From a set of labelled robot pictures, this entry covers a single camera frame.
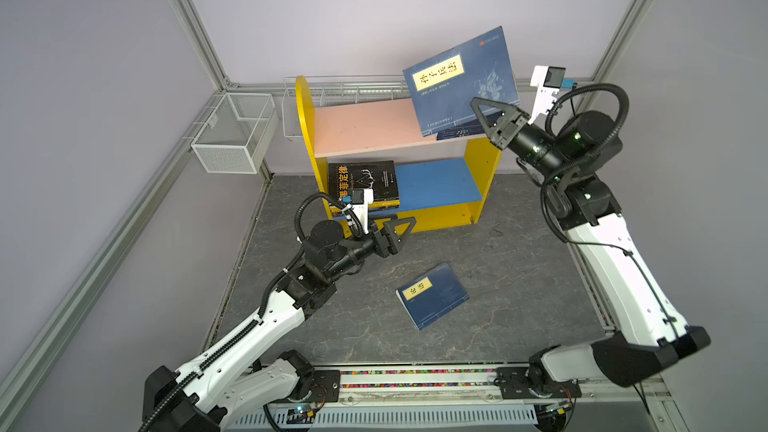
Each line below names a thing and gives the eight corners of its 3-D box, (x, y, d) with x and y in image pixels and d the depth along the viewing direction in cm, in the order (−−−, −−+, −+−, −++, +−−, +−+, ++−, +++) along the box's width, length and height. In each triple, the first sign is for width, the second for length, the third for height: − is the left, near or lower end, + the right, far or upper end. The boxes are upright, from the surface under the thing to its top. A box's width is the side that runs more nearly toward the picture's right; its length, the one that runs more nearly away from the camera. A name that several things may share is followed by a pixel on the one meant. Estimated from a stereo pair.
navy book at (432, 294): (416, 330, 85) (417, 328, 83) (395, 292, 92) (395, 289, 90) (470, 298, 91) (471, 295, 89) (446, 265, 98) (447, 261, 96)
